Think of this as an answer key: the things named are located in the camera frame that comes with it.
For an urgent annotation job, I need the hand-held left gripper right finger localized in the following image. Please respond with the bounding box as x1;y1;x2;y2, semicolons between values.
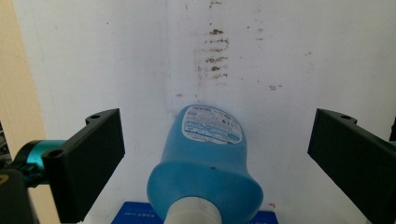
306;107;396;224

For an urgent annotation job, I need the blue box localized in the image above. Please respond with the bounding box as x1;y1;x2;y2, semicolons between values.
110;201;279;224

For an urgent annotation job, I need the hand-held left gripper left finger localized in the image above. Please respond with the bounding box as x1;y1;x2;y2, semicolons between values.
41;107;126;224

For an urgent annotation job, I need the blue detergent bottle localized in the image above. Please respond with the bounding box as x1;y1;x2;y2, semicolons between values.
146;104;264;224

